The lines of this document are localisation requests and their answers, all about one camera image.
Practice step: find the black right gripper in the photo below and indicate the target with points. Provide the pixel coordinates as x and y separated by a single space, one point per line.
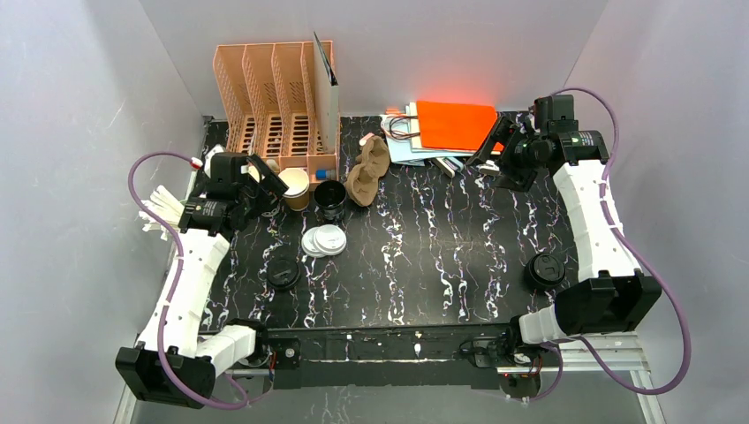
510 152

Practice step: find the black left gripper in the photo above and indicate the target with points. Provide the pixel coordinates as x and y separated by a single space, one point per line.
257 191

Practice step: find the orange paper bag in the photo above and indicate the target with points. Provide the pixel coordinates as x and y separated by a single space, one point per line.
454 126

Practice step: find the brown pulp cup carrier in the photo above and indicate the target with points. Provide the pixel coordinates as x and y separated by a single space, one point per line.
362 182

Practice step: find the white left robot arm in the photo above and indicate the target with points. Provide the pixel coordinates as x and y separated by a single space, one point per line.
168 363

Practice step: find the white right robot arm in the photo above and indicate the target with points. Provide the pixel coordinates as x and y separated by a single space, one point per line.
613 293

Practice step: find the kraft paper cup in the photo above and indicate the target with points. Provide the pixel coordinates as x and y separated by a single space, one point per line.
297 194

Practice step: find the white wrapped straws bundle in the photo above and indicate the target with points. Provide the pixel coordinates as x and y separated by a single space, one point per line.
166 206

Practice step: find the white cup lid underneath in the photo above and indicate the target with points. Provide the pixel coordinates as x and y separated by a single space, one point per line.
308 245

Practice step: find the black paper cup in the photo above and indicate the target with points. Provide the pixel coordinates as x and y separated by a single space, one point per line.
330 197

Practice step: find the orange plastic file organizer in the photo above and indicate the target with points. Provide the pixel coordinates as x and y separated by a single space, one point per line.
268 95

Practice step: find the black cup lid left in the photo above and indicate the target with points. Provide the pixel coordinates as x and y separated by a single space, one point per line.
283 273

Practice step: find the black cup lid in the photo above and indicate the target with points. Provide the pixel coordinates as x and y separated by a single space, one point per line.
543 272
283 273

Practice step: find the white cup lid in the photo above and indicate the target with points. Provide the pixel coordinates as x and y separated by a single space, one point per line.
330 239

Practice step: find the grey folder in organizer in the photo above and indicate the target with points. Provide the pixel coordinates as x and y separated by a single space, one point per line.
326 94

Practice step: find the black cup lid right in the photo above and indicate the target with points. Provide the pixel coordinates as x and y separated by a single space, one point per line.
543 272

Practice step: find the light blue paper bag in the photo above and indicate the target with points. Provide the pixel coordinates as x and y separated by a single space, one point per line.
401 132

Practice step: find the aluminium rail frame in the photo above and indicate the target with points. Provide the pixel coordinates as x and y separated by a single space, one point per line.
608 351

